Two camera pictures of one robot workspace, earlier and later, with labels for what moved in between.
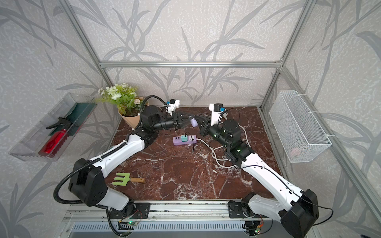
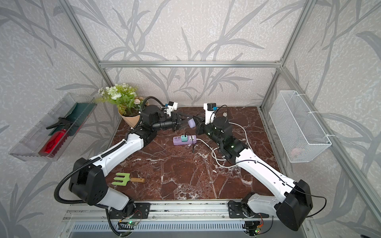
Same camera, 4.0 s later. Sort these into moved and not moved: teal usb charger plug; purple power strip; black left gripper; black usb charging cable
Moved: black usb charging cable
Not moved: teal usb charger plug; black left gripper; purple power strip
